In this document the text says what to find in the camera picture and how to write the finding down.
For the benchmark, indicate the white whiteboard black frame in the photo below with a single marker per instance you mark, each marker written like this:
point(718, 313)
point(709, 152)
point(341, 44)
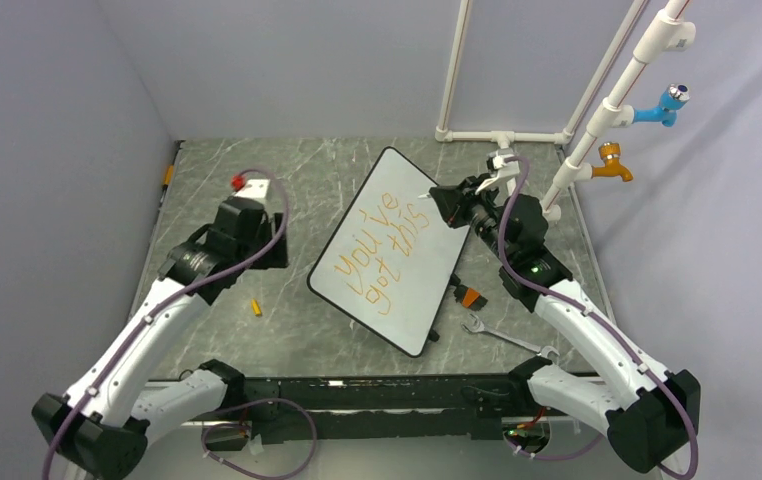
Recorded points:
point(388, 262)

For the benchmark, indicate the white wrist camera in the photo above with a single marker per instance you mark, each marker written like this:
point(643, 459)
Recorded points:
point(253, 189)
point(503, 169)

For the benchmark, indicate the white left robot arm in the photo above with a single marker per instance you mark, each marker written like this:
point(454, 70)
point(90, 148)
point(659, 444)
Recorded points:
point(102, 423)

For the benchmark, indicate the orange tap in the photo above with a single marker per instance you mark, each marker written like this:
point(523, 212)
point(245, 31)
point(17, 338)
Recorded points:
point(610, 154)

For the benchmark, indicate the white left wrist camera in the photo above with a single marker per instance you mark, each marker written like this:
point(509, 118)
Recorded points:
point(253, 189)

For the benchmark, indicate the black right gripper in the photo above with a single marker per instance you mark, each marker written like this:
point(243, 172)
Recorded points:
point(455, 201)

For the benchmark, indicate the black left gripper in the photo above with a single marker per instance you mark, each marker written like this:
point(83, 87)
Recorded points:
point(275, 259)

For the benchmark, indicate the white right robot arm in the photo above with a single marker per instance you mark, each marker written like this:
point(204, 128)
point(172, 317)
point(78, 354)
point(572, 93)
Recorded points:
point(648, 413)

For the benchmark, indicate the silver open-end wrench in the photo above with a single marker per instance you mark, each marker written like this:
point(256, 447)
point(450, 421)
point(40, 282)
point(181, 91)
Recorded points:
point(474, 325)

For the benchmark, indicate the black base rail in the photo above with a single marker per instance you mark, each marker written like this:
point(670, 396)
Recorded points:
point(476, 406)

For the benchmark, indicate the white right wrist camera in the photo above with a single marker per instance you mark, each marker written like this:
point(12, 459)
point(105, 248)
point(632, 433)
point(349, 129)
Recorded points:
point(503, 169)

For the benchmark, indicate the white PVC pipe frame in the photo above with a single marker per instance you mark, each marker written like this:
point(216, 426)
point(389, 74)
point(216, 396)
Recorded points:
point(667, 31)

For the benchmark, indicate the blue tap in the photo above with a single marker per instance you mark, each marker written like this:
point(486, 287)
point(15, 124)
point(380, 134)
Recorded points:
point(675, 97)

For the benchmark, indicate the orange-black pen at wall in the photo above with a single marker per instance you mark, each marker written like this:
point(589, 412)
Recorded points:
point(169, 171)

